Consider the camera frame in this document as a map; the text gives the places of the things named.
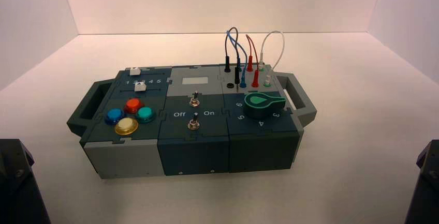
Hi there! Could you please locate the teal push button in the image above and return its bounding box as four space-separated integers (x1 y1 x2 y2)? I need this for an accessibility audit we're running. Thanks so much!
135 107 156 124

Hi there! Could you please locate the green rotary knob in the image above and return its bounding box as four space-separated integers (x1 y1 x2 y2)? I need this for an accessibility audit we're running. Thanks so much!
243 91 287 120

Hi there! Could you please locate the black jumper cable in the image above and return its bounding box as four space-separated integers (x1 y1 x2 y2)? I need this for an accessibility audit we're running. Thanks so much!
224 27 241 93

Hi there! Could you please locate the grey display screen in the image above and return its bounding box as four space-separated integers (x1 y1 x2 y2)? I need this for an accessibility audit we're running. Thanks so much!
182 77 209 86

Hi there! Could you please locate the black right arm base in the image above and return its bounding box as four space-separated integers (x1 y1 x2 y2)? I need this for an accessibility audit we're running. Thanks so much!
404 139 439 224

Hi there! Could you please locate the white jumper cable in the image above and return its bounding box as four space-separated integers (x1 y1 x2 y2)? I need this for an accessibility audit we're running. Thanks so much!
258 30 286 88

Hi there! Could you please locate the yellow push button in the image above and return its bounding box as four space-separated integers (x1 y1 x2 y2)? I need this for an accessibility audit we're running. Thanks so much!
114 117 140 137

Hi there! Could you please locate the red push button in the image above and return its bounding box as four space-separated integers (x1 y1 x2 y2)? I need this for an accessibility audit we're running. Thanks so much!
124 98 144 114

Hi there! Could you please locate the blue jumper cable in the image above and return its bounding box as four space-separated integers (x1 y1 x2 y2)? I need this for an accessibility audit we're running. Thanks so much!
226 30 248 89

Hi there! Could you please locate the dark teal grey task box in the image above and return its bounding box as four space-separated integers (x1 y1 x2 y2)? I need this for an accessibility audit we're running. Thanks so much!
66 64 318 180

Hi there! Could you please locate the blue push button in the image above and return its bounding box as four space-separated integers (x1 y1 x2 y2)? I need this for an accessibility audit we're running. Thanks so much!
104 108 125 125

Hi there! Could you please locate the red jumper cable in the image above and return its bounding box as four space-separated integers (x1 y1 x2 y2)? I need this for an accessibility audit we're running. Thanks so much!
245 34 260 89

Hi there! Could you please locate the metal toggle switch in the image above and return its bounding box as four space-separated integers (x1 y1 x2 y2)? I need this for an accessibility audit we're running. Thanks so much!
187 112 201 131
189 91 201 108

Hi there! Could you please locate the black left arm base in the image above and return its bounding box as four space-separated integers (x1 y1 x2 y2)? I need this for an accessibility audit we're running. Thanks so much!
0 139 52 224

